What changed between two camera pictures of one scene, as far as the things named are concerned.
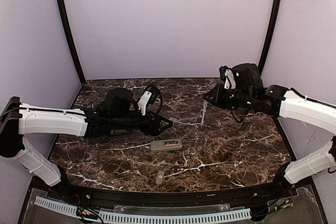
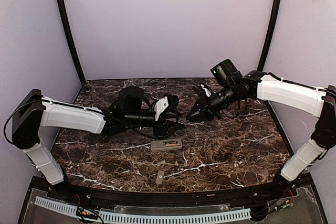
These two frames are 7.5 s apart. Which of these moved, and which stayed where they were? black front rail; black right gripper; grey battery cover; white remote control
Moved: black right gripper
Stayed: grey battery cover; white remote control; black front rail
